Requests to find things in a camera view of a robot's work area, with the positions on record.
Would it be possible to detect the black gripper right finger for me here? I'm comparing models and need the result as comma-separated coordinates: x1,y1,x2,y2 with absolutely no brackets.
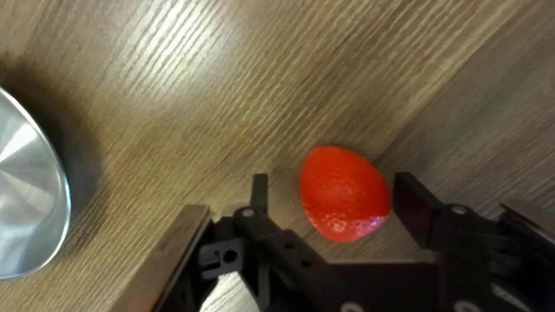
392,170,507,266

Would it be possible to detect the red egg-shaped toy fruit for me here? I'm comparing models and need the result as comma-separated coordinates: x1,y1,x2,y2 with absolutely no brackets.
299,144,394,245

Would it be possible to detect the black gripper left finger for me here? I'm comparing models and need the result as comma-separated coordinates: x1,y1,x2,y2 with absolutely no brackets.
233,172,326,281

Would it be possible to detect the silver metal pan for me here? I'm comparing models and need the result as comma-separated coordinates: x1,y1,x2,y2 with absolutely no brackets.
0,85,75,283

